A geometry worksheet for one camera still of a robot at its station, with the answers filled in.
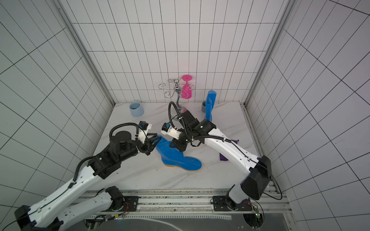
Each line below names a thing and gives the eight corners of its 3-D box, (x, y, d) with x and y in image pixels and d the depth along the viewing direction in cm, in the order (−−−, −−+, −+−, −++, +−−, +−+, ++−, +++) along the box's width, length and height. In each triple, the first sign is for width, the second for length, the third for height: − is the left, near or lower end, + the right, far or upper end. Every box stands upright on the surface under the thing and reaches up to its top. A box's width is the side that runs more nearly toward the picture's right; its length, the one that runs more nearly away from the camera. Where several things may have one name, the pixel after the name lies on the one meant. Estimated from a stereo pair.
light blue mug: (130, 117, 114) (127, 110, 107) (134, 106, 121) (131, 99, 115) (142, 117, 114) (139, 110, 107) (145, 106, 121) (142, 99, 115)
